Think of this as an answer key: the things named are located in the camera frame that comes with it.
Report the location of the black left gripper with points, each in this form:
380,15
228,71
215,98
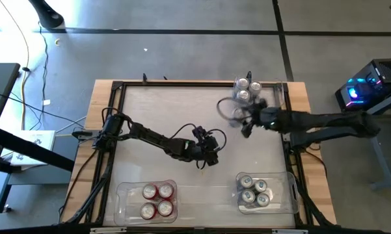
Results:
196,151

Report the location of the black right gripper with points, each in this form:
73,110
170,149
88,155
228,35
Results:
265,117

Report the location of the blue white soda can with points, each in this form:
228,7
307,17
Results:
263,199
261,186
248,196
246,181

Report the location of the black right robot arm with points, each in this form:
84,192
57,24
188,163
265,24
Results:
328,122

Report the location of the clear plastic bin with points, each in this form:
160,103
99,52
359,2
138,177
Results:
130,208
270,92
283,195

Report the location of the black table support strut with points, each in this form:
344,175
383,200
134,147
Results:
96,191
315,208

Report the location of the white label strip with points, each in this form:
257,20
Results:
109,230
289,231

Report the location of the black computer tower with lights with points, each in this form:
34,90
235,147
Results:
387,70

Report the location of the white printed cardboard box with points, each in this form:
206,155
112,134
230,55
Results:
42,138

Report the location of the small white tag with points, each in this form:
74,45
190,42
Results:
47,102

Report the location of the black stand foot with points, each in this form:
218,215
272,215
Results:
47,14

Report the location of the black desk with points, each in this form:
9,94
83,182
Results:
0,91

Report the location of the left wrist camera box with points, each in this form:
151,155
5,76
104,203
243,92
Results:
198,132

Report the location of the black table frame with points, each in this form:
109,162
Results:
198,84

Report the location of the gray desk frame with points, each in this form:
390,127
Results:
382,162

